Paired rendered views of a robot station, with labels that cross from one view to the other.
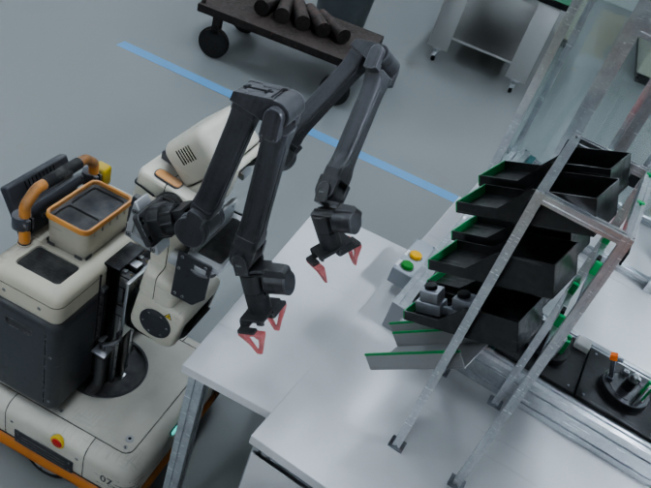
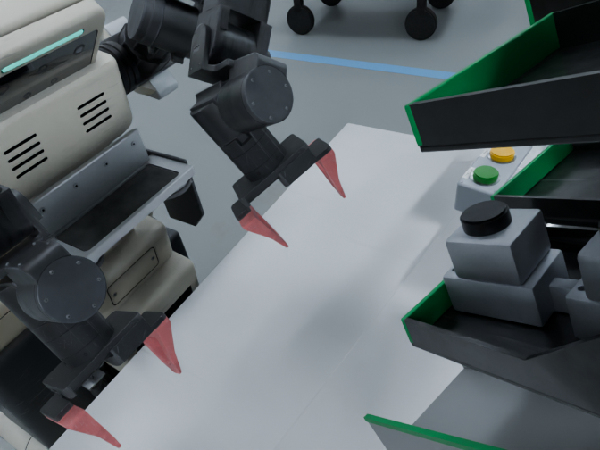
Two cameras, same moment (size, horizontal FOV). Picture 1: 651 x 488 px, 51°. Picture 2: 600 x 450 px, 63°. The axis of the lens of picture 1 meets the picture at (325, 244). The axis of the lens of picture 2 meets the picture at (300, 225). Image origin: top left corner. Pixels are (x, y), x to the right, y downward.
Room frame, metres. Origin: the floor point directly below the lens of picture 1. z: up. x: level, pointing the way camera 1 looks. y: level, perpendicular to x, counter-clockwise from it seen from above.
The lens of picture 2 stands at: (1.02, -0.26, 1.48)
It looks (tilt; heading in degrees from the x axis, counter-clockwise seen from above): 41 degrees down; 27
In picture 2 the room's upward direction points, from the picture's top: 10 degrees counter-clockwise
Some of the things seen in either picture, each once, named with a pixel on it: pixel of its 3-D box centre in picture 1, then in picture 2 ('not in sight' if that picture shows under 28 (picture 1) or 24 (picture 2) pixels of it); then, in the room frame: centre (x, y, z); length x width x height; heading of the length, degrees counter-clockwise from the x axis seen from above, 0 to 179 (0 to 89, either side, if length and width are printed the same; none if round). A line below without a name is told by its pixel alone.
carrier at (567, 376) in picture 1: (550, 337); not in sight; (1.57, -0.71, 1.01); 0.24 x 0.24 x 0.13; 72
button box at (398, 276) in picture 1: (412, 263); (499, 170); (1.80, -0.28, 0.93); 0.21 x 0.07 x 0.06; 162
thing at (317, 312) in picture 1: (362, 327); (415, 306); (1.52, -0.19, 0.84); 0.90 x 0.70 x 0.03; 169
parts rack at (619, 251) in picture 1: (512, 320); not in sight; (1.27, -0.47, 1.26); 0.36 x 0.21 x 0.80; 162
